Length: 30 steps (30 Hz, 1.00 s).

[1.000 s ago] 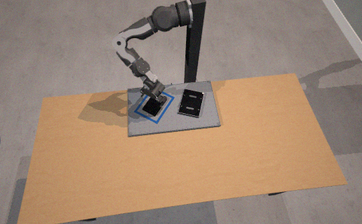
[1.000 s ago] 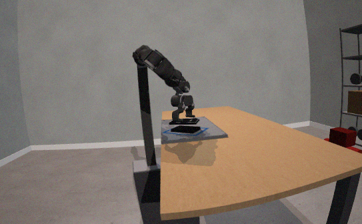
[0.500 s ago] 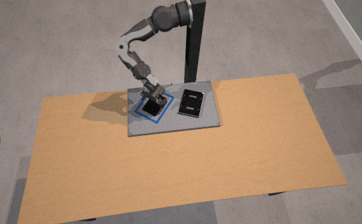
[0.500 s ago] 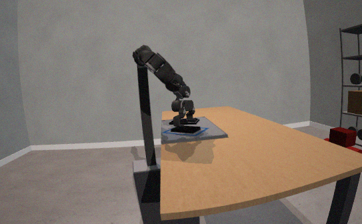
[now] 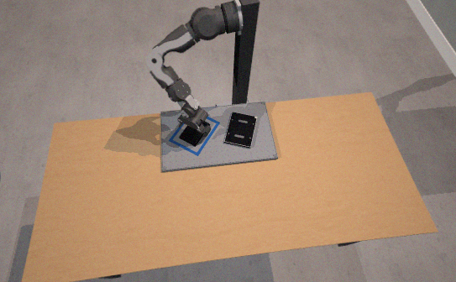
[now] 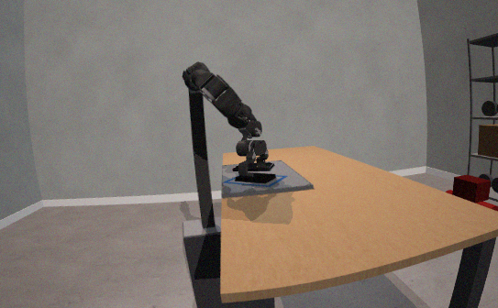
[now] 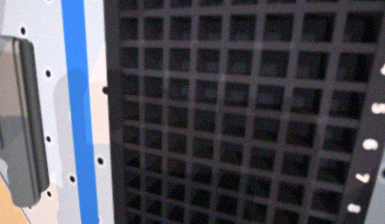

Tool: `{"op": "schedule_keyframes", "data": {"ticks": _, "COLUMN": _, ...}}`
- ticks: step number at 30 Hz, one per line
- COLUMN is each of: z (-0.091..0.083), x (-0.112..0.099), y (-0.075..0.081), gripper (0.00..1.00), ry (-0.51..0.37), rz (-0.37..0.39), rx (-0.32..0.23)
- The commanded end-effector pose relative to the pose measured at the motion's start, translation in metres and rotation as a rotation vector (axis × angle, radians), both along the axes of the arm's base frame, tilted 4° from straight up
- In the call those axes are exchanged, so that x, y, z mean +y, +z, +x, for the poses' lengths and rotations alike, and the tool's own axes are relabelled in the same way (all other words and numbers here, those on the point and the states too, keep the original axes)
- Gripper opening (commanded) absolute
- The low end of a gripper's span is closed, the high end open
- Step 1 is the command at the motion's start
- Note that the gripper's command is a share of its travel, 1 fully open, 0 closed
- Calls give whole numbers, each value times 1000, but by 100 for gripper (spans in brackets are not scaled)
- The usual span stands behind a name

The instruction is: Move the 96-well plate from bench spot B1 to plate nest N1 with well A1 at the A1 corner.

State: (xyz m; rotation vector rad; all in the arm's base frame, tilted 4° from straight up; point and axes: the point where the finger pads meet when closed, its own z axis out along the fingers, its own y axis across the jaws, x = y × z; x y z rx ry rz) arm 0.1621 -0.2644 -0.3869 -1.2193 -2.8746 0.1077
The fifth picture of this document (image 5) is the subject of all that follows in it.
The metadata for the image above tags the blue tape outline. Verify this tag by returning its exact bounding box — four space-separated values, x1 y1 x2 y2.
170 117 220 156

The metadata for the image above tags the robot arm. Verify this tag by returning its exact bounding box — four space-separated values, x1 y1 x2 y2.
145 0 243 118

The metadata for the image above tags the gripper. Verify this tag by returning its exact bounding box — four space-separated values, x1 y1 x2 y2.
177 107 211 139

